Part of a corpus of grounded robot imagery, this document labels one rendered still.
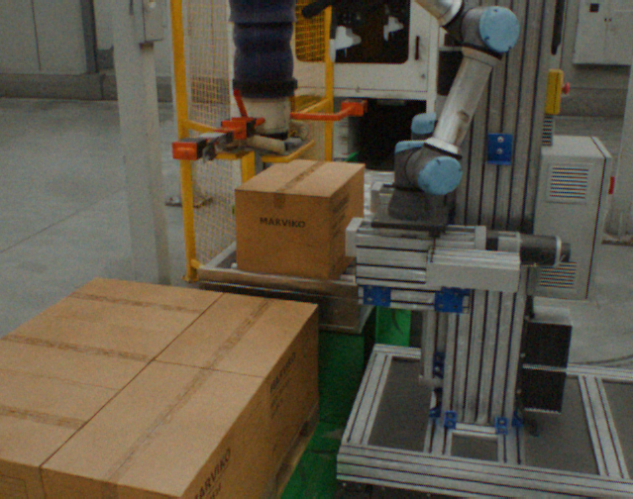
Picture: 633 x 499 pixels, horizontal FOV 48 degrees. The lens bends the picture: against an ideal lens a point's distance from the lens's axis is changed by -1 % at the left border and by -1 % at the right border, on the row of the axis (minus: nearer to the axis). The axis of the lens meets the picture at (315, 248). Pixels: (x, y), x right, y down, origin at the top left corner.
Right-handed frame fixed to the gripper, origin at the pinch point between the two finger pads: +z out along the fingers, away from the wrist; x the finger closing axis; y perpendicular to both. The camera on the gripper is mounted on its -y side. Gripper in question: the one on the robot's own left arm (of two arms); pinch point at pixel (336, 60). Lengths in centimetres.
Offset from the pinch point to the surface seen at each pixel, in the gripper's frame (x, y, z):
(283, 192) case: 73, -35, 57
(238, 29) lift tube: 51, -45, -6
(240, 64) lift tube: 49, -44, 6
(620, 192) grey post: 340, 140, 116
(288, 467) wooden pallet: 25, -22, 150
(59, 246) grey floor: 236, -249, 152
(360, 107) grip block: 82, -7, 24
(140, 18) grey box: 139, -124, -7
